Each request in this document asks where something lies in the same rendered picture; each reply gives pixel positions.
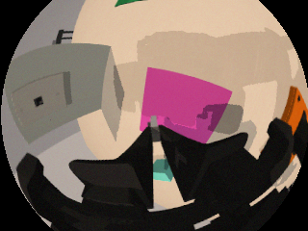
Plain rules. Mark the magenta flat square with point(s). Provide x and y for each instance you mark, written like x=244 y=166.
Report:
x=184 y=104

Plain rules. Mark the teal cube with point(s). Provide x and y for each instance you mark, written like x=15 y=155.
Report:
x=161 y=170

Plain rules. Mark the grey panel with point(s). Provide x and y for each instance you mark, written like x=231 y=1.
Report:
x=49 y=86

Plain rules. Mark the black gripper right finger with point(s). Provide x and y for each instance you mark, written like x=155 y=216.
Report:
x=188 y=159

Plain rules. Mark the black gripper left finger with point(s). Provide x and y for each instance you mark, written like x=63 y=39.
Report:
x=132 y=169

